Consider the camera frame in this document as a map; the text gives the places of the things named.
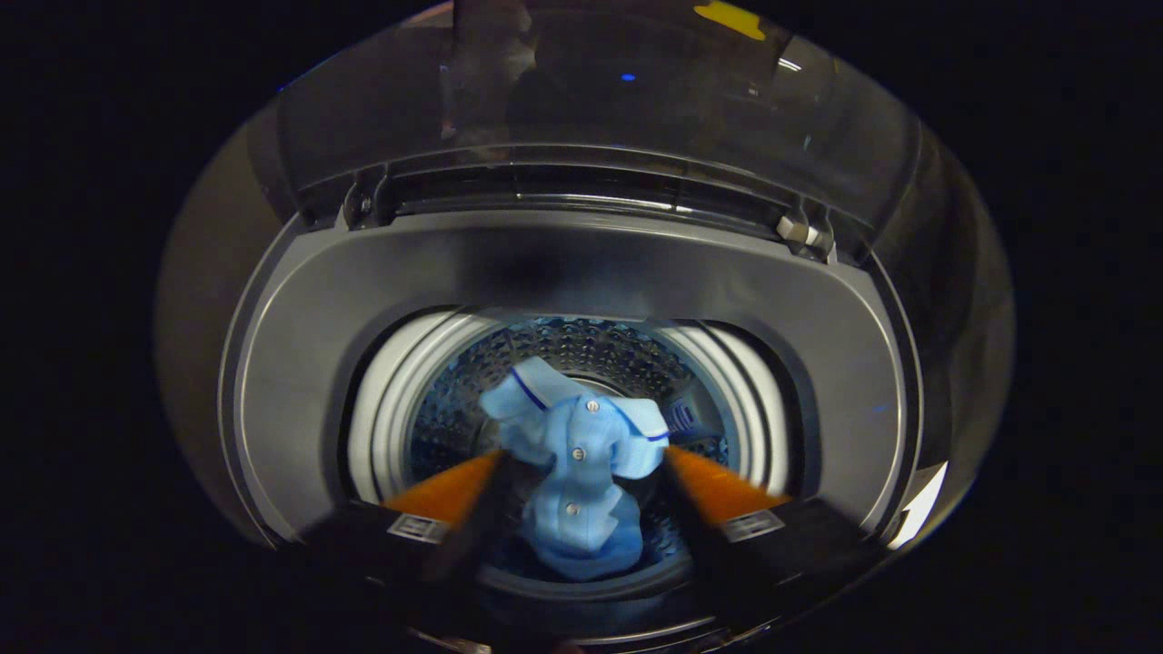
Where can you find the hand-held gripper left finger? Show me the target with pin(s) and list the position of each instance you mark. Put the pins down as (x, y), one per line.
(472, 518)

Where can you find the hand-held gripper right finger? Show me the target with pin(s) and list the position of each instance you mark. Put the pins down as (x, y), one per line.
(700, 522)

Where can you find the light blue polo shirt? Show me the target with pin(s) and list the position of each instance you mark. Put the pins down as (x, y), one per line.
(577, 509)

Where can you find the dark grey washing machine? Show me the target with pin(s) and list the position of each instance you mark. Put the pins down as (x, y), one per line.
(591, 263)

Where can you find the dark washing machine lid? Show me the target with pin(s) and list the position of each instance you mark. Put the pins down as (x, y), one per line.
(591, 100)

